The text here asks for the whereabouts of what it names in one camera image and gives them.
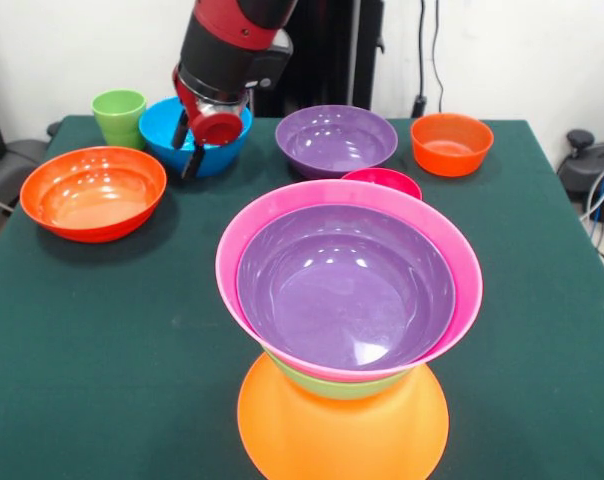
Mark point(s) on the small crimson bowl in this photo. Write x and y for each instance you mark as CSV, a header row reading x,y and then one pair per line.
x,y
382,180

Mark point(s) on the blue bowl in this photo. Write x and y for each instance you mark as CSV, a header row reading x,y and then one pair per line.
x,y
222,155

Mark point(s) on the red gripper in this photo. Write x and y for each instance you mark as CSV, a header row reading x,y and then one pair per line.
x,y
214,130

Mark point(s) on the pink bowl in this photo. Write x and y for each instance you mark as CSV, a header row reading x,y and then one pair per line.
x,y
229,260

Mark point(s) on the purple bowl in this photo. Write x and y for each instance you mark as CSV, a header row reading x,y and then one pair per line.
x,y
342,290
332,145

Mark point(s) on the dark green tablecloth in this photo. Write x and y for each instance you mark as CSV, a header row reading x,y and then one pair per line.
x,y
132,350

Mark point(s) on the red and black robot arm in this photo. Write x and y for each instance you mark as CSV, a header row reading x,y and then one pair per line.
x,y
232,45

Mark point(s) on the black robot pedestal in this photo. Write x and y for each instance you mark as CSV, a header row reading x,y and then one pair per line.
x,y
332,60

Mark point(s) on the green bowl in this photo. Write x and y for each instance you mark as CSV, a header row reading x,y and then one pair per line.
x,y
352,390

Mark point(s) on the small red-orange bowl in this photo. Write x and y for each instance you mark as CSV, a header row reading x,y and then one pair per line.
x,y
452,150

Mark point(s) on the green cup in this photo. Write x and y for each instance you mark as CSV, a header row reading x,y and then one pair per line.
x,y
117,117

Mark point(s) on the large red-orange bowl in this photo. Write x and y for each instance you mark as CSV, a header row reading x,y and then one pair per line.
x,y
92,190

